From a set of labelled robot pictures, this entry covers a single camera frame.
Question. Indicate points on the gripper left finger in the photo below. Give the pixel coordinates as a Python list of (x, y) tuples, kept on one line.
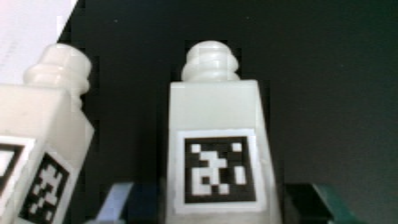
[(111, 212)]

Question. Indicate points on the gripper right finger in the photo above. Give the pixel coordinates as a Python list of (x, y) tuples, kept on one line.
[(313, 205)]

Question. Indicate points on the white table leg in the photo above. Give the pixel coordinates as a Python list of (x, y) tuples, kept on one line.
[(221, 180), (45, 137)]

